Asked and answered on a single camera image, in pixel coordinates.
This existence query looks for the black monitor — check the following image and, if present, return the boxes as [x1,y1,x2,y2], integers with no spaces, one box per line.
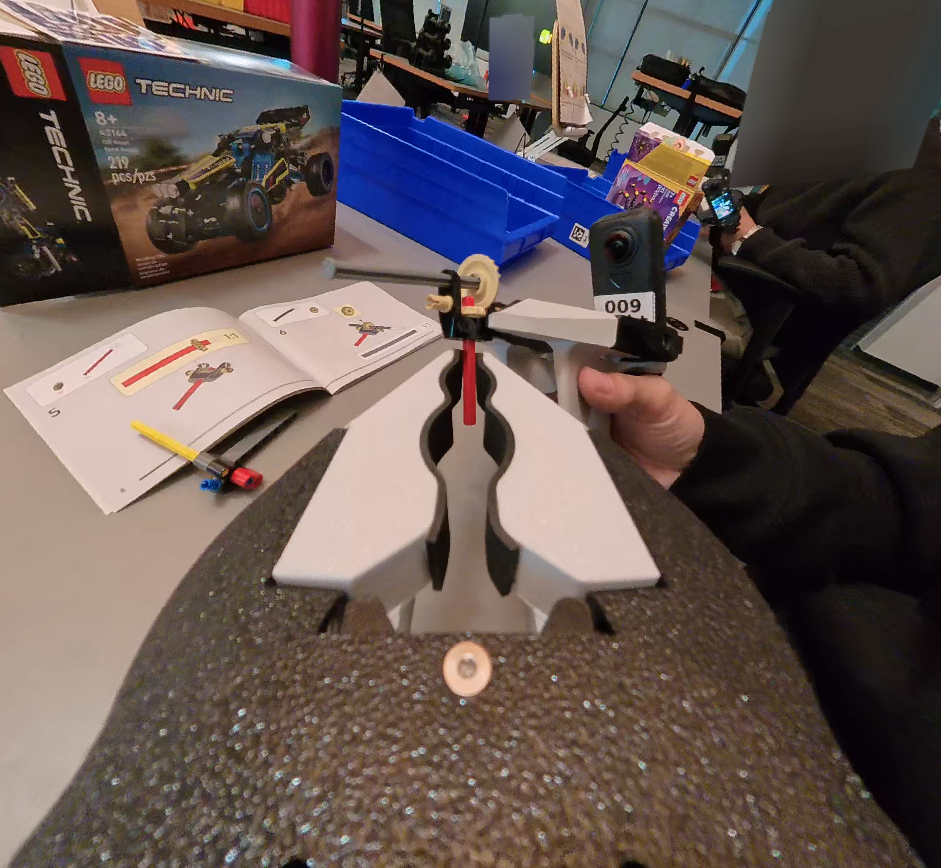
[462,0,554,66]
[377,0,419,58]

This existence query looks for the gear and axle toy assembly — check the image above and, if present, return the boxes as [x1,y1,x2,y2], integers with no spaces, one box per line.
[321,253,510,426]

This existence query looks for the small black camera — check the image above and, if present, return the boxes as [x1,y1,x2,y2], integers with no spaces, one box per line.
[699,175,745,229]

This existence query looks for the purple and yellow toy box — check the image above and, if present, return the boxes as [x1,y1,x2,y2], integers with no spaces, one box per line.
[606,120,718,246]

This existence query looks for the magenta cylinder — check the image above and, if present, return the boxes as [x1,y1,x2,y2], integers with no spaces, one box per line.
[288,0,344,84]

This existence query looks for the person's right forearm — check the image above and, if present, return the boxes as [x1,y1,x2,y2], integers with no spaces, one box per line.
[668,401,941,868]

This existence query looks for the printed paper sheets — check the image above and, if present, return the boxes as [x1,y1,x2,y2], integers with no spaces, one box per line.
[0,0,203,65]

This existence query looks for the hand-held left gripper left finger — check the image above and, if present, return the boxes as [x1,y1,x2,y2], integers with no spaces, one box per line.
[272,351,448,606]

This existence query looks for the yellow axle toy subassembly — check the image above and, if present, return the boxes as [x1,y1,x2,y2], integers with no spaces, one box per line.
[130,419,265,493]

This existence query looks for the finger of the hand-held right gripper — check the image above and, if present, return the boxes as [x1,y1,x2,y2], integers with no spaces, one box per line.
[506,298,627,318]
[487,313,626,353]

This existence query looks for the hanging cardboard sign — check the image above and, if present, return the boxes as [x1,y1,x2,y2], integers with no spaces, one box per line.
[539,0,595,139]

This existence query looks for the long black toy axle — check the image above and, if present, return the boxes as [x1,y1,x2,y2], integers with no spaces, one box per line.
[219,410,299,470]

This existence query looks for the dark toy set box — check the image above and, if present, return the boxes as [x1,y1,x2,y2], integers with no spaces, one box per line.
[0,30,344,308]

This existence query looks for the blue bin with tag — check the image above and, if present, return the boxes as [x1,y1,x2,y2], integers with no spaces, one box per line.
[515,154,701,271]

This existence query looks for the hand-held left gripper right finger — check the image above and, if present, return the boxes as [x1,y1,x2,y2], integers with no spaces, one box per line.
[487,351,663,606]

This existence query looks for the long blue storage bin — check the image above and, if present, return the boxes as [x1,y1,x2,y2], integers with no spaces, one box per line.
[339,99,564,268]

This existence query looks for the open instruction booklet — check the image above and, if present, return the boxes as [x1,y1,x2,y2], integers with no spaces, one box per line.
[3,281,436,515]

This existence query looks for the person's right hand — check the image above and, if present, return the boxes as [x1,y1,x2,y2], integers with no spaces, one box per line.
[578,366,706,489]

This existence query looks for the background wooden desk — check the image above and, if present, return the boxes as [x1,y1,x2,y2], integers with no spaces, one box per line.
[631,70,745,143]
[366,48,554,121]

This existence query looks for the black bag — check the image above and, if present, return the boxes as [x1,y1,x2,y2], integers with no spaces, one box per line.
[637,53,748,102]

